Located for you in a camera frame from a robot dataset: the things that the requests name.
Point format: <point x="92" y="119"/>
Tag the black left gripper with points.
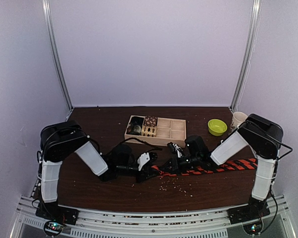
<point x="145" y="171"/>

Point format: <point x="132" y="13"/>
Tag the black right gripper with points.
<point x="176" y="168"/>

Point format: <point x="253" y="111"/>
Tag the wooden compartment box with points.
<point x="168" y="130"/>

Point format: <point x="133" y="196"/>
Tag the red navy striped tie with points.
<point x="230" y="165"/>

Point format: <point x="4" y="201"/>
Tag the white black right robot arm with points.
<point x="260" y="136"/>

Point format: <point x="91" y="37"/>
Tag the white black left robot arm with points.
<point x="58" y="141"/>

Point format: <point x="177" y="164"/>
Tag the beige patterned rolled tie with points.
<point x="148" y="131"/>

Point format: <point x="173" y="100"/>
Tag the dark patterned rolled tie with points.
<point x="134" y="129"/>

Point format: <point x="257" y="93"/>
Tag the brown floral rolled tie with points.
<point x="150" y="121"/>

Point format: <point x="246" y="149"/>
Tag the black rolled tie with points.
<point x="137" y="120"/>

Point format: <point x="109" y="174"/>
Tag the green bowl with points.
<point x="217" y="127"/>

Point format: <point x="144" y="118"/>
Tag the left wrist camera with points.
<point x="146" y="158"/>

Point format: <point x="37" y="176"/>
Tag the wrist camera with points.
<point x="175" y="149"/>
<point x="146" y="158"/>

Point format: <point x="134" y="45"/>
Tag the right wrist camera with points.
<point x="175" y="149"/>

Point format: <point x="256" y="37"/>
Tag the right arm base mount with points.
<point x="251" y="216"/>

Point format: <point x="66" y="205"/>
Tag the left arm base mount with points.
<point x="57" y="217"/>

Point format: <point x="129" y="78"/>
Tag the aluminium front rail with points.
<point x="210" y="223"/>

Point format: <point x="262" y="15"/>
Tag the left aluminium frame post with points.
<point x="55" y="53"/>

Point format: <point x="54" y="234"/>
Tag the aluminium frame post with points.
<point x="55" y="53"/>
<point x="250" y="45"/>

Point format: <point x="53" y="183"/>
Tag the right aluminium frame post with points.
<point x="250" y="45"/>

